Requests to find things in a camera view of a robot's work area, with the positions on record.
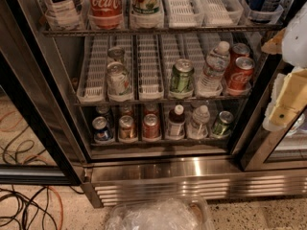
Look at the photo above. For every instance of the coca-cola bottle top shelf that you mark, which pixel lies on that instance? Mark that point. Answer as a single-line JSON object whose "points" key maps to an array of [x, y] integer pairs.
{"points": [[106, 14]]}

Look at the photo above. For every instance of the red coca-cola can front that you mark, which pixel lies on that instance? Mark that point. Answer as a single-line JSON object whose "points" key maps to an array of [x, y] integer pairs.
{"points": [[240, 73]]}

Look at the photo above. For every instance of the green soda can bottom shelf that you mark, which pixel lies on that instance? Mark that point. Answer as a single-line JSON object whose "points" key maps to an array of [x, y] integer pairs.
{"points": [[222, 123]]}

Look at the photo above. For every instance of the dark juice bottle white cap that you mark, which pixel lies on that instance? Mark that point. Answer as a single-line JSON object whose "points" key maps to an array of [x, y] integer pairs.
{"points": [[176, 121]]}

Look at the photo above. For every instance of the blue pepsi can rear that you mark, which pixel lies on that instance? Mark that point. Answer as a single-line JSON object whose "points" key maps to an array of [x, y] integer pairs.
{"points": [[105, 111]]}

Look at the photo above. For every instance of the red soda can front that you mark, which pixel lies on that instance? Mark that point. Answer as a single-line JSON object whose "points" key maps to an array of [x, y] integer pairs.
{"points": [[151, 126]]}

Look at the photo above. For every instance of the small water bottle bottom shelf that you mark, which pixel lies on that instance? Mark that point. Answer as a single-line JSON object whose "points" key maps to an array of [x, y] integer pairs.
{"points": [[198, 123]]}

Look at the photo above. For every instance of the red coca-cola can rear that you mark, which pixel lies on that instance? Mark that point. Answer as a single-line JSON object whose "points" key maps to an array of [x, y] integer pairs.
{"points": [[237, 50]]}

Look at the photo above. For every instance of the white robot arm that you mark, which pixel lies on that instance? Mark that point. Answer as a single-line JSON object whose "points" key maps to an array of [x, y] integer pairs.
{"points": [[294, 43]]}

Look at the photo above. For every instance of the tea bottle top shelf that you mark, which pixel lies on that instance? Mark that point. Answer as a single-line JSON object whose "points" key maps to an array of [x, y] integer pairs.
{"points": [[64, 14]]}

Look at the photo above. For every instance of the red soda can rear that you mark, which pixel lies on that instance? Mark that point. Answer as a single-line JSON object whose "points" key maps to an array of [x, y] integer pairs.
{"points": [[151, 108]]}

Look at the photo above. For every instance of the green soda can middle shelf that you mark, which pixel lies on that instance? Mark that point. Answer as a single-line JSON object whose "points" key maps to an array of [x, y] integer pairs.
{"points": [[182, 76]]}

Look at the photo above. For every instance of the gold soda can rear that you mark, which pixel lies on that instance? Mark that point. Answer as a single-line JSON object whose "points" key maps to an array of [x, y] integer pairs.
{"points": [[126, 110]]}

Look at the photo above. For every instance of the clear plastic bag bin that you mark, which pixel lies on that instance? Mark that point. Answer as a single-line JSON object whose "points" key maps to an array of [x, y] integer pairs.
{"points": [[178, 212]]}

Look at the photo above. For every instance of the blue pepsi can front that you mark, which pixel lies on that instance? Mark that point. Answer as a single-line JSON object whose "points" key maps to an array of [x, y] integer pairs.
{"points": [[102, 131]]}

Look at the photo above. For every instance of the silver can rear middle shelf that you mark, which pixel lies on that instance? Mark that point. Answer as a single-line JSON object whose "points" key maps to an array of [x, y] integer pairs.
{"points": [[116, 53]]}

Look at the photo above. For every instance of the right glass fridge door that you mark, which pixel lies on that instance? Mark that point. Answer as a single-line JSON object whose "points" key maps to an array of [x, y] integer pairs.
{"points": [[261, 149]]}

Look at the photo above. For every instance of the left glass fridge door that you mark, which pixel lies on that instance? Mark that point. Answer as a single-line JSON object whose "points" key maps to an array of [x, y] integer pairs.
{"points": [[22, 81]]}

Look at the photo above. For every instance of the stainless steel fridge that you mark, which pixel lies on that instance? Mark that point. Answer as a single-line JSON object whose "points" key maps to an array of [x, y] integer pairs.
{"points": [[74, 63]]}

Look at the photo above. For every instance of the glass fridge door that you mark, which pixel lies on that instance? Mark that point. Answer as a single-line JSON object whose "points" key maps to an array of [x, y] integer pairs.
{"points": [[22, 81], [261, 149]]}

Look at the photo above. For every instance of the red soda can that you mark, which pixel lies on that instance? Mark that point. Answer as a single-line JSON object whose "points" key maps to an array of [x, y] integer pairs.
{"points": [[151, 126], [151, 108]]}

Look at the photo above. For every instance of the gold soda can front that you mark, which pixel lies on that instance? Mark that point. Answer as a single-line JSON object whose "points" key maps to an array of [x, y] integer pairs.
{"points": [[127, 127]]}

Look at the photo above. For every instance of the green soda can shelf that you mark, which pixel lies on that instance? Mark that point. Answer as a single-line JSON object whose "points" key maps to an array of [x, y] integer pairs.
{"points": [[222, 123], [182, 76]]}

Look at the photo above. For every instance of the water bottle middle shelf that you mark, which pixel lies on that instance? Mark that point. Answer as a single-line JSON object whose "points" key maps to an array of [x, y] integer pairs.
{"points": [[216, 62]]}

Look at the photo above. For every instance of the blue pepsi can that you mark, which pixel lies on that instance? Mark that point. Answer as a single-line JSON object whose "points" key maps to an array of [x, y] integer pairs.
{"points": [[102, 131], [105, 111]]}

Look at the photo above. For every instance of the red coca-cola can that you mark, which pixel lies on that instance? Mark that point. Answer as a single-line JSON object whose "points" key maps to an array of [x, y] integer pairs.
{"points": [[240, 73], [237, 50]]}

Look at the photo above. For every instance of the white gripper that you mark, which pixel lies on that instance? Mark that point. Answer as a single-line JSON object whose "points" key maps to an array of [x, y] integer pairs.
{"points": [[296, 45]]}

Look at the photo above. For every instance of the white patterned can front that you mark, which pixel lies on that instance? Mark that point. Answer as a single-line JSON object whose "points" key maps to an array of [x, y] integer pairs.
{"points": [[117, 77]]}

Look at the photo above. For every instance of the gold soda can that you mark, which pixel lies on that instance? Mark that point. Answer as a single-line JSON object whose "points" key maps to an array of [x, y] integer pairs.
{"points": [[127, 127], [126, 110]]}

